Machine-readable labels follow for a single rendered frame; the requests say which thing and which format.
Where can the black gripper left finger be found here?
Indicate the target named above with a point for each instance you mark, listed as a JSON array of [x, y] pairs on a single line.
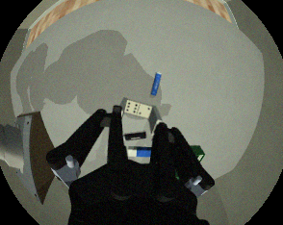
[[66, 159]]

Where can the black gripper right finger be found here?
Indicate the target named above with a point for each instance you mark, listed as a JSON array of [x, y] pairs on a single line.
[[179, 156]]

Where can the green rack of bins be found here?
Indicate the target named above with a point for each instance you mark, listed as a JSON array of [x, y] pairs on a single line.
[[198, 152]]

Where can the white domino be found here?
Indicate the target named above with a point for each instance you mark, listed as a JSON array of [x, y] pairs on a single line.
[[138, 108]]

